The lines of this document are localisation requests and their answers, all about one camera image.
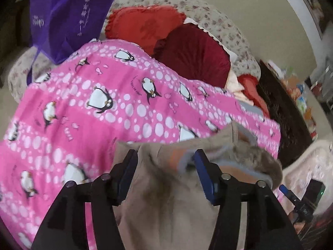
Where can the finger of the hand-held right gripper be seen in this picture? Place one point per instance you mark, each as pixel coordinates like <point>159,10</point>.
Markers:
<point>287,192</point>

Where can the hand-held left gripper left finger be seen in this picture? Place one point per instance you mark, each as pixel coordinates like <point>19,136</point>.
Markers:
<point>127,173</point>

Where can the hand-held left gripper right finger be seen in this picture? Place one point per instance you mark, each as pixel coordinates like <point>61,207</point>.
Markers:
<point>206,178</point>

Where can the beige jacket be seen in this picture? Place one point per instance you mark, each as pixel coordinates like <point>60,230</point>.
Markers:
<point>166,213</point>

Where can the cream ornate chair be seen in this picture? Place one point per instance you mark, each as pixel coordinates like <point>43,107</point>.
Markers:
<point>312,161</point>

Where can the dark carved wooden cabinet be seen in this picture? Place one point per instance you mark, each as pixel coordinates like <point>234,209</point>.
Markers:
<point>283,125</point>

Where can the pink penguin print blanket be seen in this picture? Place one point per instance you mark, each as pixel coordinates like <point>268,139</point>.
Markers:
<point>78,125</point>

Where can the grey cloth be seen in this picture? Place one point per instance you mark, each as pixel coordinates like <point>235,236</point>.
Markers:
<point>251,108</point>

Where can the peach blanket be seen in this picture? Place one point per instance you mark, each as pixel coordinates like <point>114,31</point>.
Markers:
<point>234,86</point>

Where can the red cloth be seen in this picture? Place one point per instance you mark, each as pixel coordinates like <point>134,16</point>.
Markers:
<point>251,88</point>

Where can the dark red velvet cushion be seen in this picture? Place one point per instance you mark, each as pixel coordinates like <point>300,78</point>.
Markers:
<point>192,54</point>

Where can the bright red cushion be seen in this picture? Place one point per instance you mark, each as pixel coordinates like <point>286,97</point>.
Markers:
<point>145,28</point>

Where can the floral sofa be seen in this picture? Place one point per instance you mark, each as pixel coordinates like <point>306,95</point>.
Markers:
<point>208,18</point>

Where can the purple shopping bag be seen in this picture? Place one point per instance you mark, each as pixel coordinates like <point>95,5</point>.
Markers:
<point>65,18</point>

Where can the framed wall picture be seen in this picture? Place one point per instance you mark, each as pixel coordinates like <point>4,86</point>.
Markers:
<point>313,7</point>

